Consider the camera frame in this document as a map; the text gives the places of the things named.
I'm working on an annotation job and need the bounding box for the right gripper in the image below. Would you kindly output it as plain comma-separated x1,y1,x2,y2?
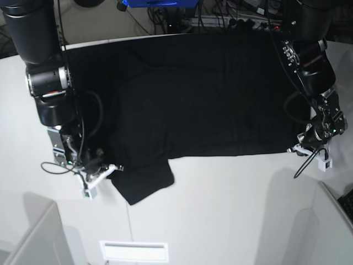
47,125,124,174

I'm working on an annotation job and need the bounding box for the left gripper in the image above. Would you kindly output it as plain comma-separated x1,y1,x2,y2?
287,88,347,153

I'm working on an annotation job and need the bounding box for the dark navy T-shirt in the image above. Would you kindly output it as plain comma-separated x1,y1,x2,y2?
68,31,310,205

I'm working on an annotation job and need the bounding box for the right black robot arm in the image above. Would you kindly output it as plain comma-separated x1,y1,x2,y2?
1,1,124,175

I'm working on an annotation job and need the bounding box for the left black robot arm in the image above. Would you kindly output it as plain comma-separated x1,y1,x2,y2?
281,1,347,151

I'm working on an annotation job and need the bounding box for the black keyboard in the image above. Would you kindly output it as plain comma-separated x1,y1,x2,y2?
338,190,353,221

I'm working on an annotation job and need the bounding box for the white power strip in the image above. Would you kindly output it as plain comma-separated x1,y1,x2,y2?
185,14,268,29

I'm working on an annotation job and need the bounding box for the blue box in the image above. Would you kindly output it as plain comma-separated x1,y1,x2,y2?
120,0,199,8

